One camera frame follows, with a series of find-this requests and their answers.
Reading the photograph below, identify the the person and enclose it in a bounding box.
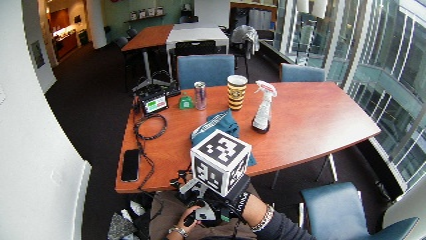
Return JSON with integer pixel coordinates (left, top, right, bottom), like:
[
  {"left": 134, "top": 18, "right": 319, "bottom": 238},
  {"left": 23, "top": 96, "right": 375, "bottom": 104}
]
[{"left": 148, "top": 182, "right": 317, "bottom": 240}]

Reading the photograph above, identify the silver wristwatch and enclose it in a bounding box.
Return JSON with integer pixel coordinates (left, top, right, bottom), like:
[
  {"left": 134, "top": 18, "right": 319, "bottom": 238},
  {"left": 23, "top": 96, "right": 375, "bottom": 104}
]
[{"left": 166, "top": 226, "right": 190, "bottom": 238}]

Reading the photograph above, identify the patterned bag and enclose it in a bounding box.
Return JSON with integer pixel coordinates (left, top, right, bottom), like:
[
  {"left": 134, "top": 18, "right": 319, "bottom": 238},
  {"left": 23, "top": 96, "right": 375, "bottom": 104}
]
[{"left": 106, "top": 199, "right": 148, "bottom": 240}]

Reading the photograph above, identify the white marker cube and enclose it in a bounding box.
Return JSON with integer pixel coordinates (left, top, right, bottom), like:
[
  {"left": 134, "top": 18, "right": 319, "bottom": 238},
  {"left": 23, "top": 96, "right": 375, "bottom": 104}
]
[{"left": 189, "top": 129, "right": 253, "bottom": 198}]

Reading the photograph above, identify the black smartphone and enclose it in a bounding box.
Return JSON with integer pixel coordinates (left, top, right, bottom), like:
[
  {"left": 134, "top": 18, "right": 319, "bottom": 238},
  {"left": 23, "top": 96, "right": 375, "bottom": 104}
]
[{"left": 120, "top": 148, "right": 142, "bottom": 183}]

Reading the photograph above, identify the teal cloth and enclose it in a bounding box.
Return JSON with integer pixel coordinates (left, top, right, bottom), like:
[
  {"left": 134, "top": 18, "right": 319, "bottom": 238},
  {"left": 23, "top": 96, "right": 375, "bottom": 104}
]
[{"left": 190, "top": 108, "right": 258, "bottom": 168}]

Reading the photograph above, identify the small green bottle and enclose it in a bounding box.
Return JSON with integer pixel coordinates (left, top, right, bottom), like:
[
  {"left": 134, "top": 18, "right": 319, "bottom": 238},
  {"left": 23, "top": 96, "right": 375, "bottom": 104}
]
[{"left": 178, "top": 92, "right": 196, "bottom": 111}]

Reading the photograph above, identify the blue upholstered chair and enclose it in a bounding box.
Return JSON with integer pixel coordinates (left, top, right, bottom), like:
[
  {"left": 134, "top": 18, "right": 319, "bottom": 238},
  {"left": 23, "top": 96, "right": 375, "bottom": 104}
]
[
  {"left": 278, "top": 62, "right": 327, "bottom": 84},
  {"left": 299, "top": 181, "right": 421, "bottom": 240},
  {"left": 176, "top": 54, "right": 237, "bottom": 90}
]

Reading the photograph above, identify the clear spray bottle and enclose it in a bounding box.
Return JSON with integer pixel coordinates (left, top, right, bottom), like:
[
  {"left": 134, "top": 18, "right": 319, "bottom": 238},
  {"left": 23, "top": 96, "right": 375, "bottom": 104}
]
[{"left": 250, "top": 79, "right": 279, "bottom": 135}]

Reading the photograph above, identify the black device with screen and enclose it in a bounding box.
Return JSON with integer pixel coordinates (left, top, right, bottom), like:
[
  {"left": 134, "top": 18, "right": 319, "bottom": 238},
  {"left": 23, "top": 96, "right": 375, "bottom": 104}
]
[{"left": 133, "top": 83, "right": 181, "bottom": 116}]

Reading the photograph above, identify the yellow black striped cup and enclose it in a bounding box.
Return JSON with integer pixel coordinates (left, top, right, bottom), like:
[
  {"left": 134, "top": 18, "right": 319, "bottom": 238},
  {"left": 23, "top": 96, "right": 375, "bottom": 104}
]
[{"left": 226, "top": 74, "right": 249, "bottom": 112}]

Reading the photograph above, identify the black mesh chair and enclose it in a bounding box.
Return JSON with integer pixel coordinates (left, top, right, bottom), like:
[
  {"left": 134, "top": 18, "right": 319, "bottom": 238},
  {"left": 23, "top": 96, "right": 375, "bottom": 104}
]
[{"left": 172, "top": 39, "right": 220, "bottom": 57}]

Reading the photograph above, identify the orange and white table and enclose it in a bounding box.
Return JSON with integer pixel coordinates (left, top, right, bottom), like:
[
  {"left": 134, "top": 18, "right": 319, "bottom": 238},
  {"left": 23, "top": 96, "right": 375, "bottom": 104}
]
[{"left": 120, "top": 22, "right": 232, "bottom": 84}]

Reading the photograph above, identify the grey jacket on chair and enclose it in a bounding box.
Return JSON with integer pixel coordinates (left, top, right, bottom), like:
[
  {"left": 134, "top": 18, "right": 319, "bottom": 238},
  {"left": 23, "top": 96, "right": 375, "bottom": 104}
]
[{"left": 230, "top": 24, "right": 261, "bottom": 56}]

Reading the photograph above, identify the palm camera on glove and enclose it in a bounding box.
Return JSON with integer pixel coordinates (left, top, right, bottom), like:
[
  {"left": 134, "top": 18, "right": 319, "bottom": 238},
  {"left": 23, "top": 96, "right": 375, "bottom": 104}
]
[{"left": 193, "top": 203, "right": 220, "bottom": 222}]

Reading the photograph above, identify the beaded bracelet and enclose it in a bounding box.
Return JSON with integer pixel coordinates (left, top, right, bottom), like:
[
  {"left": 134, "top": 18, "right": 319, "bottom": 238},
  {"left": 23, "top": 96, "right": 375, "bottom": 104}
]
[{"left": 249, "top": 203, "right": 275, "bottom": 233}]

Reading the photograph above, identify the black cable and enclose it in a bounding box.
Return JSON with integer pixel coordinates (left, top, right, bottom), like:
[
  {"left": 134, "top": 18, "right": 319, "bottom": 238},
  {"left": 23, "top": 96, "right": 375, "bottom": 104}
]
[{"left": 132, "top": 98, "right": 170, "bottom": 192}]

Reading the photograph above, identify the framed wall picture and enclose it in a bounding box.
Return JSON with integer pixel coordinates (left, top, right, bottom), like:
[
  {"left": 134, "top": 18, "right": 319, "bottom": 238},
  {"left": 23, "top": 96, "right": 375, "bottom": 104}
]
[{"left": 29, "top": 39, "right": 47, "bottom": 70}]

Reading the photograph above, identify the wall shelf with frames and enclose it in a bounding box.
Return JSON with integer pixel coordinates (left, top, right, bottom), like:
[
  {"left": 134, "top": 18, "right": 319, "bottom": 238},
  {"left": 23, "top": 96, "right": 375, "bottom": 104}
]
[{"left": 124, "top": 5, "right": 168, "bottom": 24}]

